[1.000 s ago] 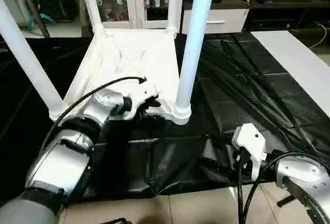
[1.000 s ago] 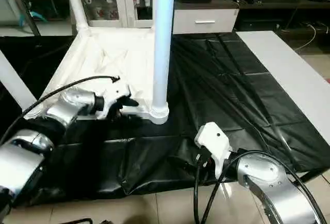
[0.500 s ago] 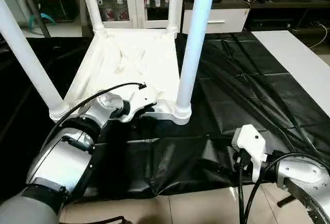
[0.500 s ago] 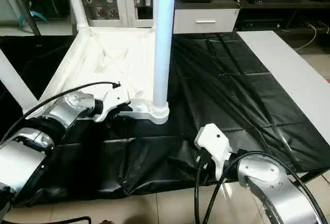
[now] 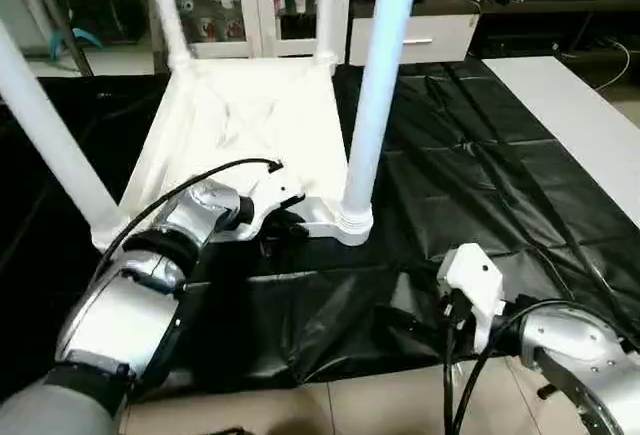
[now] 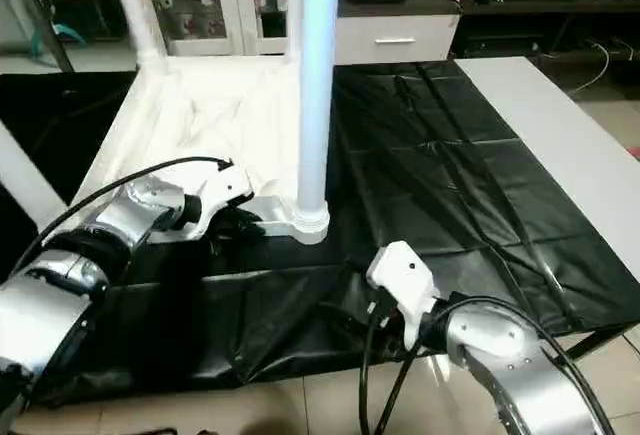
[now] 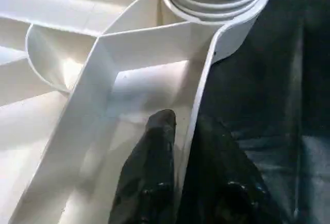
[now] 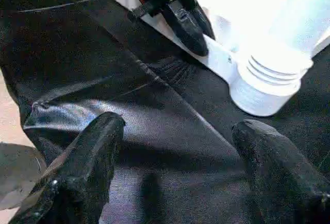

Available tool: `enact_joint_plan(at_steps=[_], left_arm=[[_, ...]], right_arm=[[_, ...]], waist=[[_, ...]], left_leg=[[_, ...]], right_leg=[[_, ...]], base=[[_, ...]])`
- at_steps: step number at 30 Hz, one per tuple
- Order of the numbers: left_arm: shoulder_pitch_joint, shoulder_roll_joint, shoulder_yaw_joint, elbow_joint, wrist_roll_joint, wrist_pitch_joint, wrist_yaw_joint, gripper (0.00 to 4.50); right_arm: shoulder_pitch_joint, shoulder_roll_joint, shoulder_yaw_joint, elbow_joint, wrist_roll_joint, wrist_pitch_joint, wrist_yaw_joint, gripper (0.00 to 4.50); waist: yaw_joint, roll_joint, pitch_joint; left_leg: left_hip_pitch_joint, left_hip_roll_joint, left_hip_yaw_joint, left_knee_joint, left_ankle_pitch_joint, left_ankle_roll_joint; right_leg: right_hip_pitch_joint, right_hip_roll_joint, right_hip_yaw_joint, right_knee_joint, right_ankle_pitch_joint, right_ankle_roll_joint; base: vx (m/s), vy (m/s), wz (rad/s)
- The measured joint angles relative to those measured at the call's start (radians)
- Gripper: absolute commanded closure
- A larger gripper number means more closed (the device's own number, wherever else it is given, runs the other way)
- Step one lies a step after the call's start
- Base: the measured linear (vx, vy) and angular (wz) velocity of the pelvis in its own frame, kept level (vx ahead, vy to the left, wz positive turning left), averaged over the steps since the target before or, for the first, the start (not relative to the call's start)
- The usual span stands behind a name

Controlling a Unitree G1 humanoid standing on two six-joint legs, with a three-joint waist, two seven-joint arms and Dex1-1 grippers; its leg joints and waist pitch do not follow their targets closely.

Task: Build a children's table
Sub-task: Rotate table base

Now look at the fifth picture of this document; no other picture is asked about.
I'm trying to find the white plastic table top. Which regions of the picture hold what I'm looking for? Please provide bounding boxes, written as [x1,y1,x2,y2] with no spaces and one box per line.
[92,52,375,249]

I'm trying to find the black work mat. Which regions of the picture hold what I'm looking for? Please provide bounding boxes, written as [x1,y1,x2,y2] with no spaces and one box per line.
[0,57,640,396]

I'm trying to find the white glass door cabinet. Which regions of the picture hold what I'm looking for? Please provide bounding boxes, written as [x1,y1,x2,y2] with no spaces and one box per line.
[149,0,354,64]

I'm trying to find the white flat board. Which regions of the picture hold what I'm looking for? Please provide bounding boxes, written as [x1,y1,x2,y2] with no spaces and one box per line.
[482,56,640,236]

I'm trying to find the white drawer cabinet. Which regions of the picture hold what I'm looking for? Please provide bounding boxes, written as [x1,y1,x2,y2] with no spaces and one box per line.
[347,4,482,67]

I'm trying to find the grey pole stand blue brackets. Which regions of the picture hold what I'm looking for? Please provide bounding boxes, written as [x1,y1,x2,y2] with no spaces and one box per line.
[37,0,106,79]

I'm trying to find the black storage unit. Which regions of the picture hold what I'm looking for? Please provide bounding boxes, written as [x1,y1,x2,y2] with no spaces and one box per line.
[59,0,151,46]

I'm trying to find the black low desk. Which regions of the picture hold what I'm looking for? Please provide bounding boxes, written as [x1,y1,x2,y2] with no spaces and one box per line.
[432,0,640,61]

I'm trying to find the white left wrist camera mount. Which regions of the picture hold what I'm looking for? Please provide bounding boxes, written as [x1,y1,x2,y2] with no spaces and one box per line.
[239,169,306,244]

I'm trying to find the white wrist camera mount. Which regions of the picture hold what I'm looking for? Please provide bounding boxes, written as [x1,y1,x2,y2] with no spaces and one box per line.
[239,169,306,244]
[437,242,504,351]

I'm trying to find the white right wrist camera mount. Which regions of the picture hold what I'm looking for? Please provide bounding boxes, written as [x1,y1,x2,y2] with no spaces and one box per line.
[437,242,504,351]

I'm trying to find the white floor cable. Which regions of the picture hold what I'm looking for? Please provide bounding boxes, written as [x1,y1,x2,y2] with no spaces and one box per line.
[554,37,632,92]

